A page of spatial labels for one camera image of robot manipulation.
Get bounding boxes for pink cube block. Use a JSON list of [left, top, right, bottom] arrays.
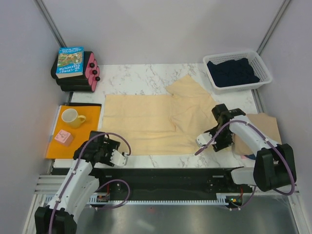
[[54, 130, 74, 147]]

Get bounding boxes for folded pink and blue clothes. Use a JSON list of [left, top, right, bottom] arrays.
[[241, 154, 256, 160]]

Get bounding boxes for pink and black case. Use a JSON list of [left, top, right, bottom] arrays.
[[51, 51, 100, 92]]

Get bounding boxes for white plastic basket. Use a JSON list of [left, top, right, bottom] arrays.
[[203, 50, 273, 94]]

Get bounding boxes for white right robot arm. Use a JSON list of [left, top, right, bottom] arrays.
[[196, 104, 296, 195]]

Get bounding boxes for yellow mug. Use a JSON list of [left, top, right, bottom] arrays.
[[61, 108, 86, 128]]

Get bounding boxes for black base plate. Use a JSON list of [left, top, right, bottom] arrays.
[[91, 168, 252, 202]]

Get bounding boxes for yellow t-shirt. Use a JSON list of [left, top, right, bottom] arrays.
[[101, 75, 217, 156]]

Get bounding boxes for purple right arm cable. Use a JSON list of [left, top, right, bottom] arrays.
[[194, 119, 297, 211]]

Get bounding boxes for white slotted cable duct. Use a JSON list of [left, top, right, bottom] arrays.
[[87, 194, 244, 205]]

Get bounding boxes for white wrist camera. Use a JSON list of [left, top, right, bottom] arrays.
[[195, 133, 216, 147], [110, 149, 129, 167]]

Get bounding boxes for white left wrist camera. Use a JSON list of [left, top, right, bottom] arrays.
[[110, 149, 129, 167]]

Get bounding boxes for folded beige t-shirt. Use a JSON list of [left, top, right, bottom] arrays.
[[234, 113, 282, 156]]

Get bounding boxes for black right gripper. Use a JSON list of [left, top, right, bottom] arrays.
[[203, 125, 234, 153]]

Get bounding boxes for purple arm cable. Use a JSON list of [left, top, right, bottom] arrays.
[[194, 119, 297, 211], [47, 133, 132, 234]]

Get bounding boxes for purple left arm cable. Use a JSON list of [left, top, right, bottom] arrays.
[[47, 133, 132, 234]]

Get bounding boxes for orange board with black border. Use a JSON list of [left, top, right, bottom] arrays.
[[45, 103, 101, 159]]

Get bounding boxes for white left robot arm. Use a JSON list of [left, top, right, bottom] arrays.
[[35, 131, 124, 234]]

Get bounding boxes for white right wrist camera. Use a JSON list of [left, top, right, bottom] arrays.
[[195, 133, 216, 147]]

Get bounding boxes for blue illustrated book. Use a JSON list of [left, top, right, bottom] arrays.
[[56, 47, 84, 78]]

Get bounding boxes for navy t-shirt in basket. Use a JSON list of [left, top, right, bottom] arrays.
[[207, 58, 260, 88]]

